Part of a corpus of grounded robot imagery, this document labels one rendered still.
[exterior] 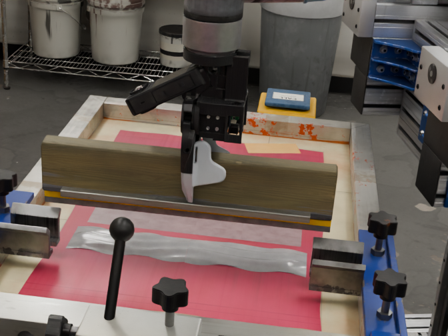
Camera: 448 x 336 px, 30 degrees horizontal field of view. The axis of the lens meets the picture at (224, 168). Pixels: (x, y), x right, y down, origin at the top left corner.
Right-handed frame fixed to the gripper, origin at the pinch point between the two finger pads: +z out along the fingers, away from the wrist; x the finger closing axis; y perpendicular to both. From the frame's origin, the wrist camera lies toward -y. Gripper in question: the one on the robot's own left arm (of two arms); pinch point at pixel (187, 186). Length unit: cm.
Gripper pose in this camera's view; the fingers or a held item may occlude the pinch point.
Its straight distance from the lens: 116.3
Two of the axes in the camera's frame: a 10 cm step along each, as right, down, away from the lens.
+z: -0.6, 9.1, 4.2
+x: 1.1, -4.1, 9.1
